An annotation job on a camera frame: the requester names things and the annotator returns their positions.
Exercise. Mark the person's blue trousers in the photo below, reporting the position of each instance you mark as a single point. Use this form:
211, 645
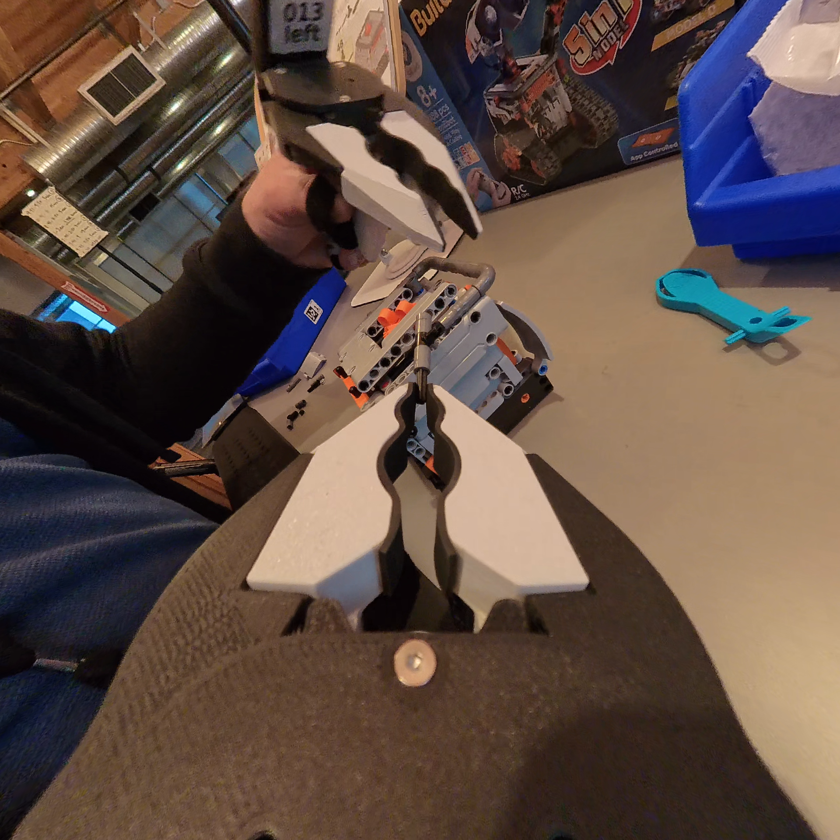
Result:
92, 578

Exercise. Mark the white vent grille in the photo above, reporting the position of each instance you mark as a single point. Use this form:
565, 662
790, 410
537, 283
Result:
121, 85

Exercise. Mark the blue bin with tag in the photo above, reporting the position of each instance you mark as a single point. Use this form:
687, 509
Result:
295, 335

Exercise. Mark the clear plastic bags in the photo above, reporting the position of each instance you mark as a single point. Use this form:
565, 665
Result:
801, 46

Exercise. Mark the grey toy brick model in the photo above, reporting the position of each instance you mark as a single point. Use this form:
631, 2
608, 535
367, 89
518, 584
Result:
466, 341

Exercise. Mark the teal brick separator tool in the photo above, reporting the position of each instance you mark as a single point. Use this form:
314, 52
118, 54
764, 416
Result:
689, 292

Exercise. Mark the white hanging panel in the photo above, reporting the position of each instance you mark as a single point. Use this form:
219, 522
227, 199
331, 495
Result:
63, 221

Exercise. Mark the robot kit box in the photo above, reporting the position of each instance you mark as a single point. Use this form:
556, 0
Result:
551, 92

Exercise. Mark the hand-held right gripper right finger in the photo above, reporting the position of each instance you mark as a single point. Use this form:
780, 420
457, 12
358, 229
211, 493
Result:
512, 525

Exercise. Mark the silver ventilation duct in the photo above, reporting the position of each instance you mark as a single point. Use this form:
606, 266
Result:
197, 66

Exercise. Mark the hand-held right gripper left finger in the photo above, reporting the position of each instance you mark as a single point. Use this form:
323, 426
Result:
322, 525

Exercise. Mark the small black pin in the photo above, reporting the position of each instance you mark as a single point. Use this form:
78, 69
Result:
295, 411

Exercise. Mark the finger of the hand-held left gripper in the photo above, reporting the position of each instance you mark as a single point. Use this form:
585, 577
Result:
453, 197
361, 164

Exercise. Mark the person's left forearm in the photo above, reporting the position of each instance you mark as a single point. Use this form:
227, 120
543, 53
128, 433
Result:
145, 355

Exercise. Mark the blue plastic bin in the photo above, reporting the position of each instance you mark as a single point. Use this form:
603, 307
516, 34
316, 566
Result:
748, 210

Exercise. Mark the person's left hand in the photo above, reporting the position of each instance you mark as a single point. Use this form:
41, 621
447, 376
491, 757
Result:
276, 217

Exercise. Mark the purple cloth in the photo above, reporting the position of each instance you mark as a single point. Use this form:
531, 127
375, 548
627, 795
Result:
794, 131

